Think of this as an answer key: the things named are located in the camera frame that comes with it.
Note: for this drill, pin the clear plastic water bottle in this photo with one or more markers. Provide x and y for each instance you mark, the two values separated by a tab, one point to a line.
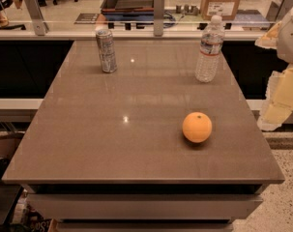
210	48

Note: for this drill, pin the grey table drawer base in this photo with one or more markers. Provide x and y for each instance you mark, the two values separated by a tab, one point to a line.
144	212

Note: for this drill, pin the open grey storage crate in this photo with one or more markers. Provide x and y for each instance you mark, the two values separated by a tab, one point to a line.
130	0

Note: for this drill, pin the left metal railing post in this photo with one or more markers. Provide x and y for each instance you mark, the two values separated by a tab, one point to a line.
39	25

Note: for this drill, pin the silver redbull can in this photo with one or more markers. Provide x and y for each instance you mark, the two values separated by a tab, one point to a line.
105	44

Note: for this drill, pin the middle metal railing post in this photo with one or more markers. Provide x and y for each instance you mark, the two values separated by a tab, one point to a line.
158	17

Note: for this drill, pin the cardboard box with label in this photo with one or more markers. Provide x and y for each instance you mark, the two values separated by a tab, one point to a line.
227	9

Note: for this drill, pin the right metal railing post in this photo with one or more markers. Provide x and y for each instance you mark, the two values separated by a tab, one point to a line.
278	9

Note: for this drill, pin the orange fruit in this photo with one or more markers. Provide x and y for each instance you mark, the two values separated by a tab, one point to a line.
197	127

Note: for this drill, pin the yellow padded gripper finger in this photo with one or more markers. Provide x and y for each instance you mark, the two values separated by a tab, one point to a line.
278	105

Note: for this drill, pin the metal railing post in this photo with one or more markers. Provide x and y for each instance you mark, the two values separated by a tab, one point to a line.
158	17
278	9
39	25

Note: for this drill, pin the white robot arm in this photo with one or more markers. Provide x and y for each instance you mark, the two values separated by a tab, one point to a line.
280	38

